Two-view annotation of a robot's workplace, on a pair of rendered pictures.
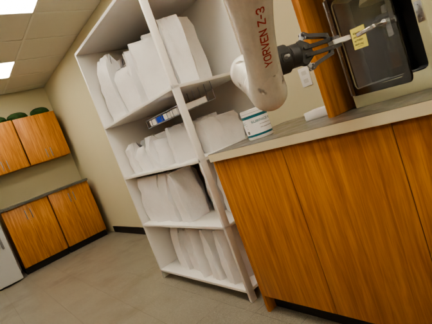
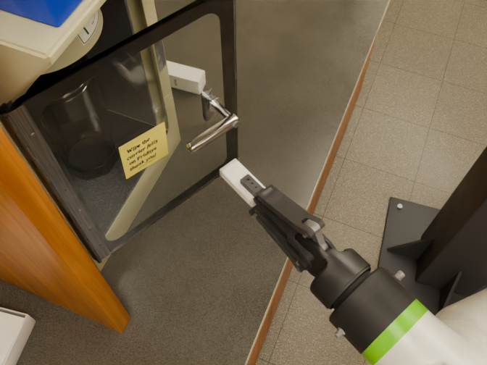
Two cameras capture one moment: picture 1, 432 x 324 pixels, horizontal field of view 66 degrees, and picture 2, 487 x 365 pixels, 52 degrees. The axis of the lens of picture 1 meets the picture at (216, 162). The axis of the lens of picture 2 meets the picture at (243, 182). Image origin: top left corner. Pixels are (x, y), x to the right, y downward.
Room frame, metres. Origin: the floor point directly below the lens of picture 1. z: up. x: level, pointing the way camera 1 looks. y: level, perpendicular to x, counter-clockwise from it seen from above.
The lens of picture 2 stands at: (1.30, -0.22, 1.79)
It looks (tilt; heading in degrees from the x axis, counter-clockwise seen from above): 59 degrees down; 241
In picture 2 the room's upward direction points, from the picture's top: straight up
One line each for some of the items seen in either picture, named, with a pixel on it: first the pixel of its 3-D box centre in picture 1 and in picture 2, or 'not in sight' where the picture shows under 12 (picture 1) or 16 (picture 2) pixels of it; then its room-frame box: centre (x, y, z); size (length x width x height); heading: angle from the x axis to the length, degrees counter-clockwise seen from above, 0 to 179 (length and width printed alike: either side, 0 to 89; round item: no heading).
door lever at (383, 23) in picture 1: (370, 29); (207, 125); (1.13, -0.64, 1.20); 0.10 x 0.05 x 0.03; 11
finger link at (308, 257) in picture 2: (315, 44); (288, 221); (1.11, -0.44, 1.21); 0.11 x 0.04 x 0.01; 102
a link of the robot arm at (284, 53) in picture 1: (279, 60); (371, 305); (1.08, -0.30, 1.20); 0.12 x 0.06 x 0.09; 12
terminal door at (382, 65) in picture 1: (364, 36); (156, 143); (1.20, -0.65, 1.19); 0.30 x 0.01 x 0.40; 11
